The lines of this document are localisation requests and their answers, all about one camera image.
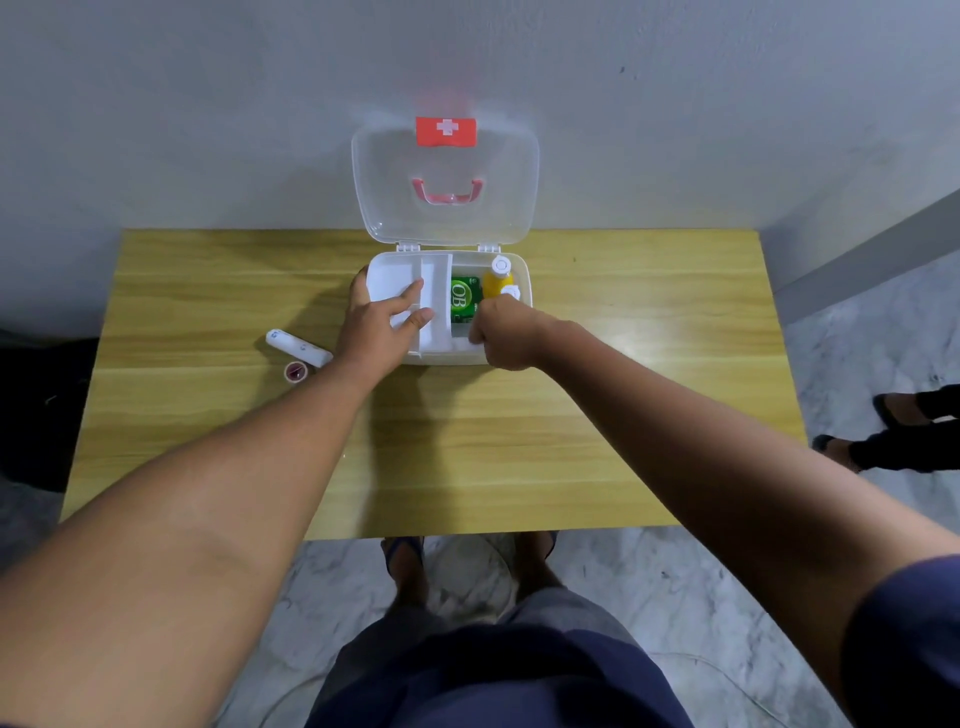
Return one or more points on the person's right hand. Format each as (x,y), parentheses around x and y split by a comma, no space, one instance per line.
(514,334)

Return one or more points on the person's left thumb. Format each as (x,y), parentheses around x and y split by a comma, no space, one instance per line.
(416,319)

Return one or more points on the black object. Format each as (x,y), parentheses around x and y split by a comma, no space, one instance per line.
(41,412)

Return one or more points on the white tube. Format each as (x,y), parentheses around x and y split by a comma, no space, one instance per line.
(298,347)

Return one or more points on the person's left foot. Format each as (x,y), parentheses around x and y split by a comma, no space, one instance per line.
(405,566)

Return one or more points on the dark blue shirt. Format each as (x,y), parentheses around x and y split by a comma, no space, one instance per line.
(510,682)

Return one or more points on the person's right fingers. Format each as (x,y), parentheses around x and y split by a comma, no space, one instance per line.
(491,322)

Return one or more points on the person's right foot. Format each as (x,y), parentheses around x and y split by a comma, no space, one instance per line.
(534,562)

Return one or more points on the yellow bottle white cap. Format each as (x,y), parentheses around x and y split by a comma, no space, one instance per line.
(495,283)

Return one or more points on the person's right forearm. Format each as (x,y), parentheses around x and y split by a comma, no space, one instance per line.
(712,465)

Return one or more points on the person's left hand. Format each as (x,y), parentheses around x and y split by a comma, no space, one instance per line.
(367,337)

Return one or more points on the small white container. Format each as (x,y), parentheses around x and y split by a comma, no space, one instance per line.
(511,291)

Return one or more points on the person's foot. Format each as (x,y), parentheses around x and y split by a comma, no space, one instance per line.
(405,566)
(534,562)

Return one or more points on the white first aid box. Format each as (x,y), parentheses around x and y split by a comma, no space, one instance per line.
(447,172)

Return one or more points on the person's left forearm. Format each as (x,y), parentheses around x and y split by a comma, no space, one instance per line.
(187,540)

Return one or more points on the green packet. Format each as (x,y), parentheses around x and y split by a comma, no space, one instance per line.
(465,298)

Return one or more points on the white tray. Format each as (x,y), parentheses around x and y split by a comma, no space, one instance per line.
(436,300)

